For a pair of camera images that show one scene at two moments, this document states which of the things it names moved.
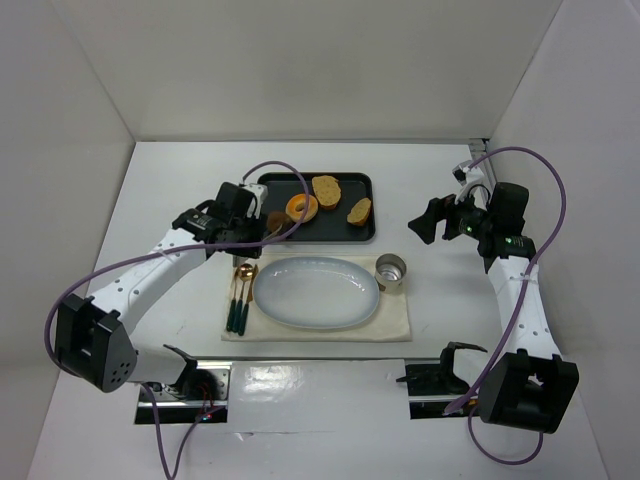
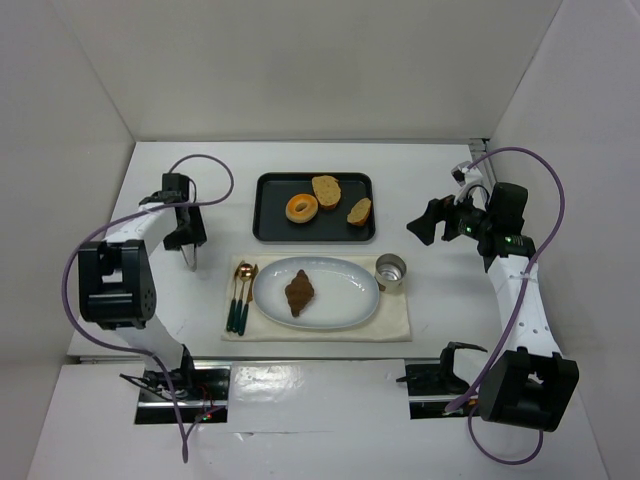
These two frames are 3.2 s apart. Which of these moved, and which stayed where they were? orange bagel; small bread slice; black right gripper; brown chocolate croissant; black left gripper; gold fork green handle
Moved: black left gripper; brown chocolate croissant
Stayed: small bread slice; gold fork green handle; orange bagel; black right gripper
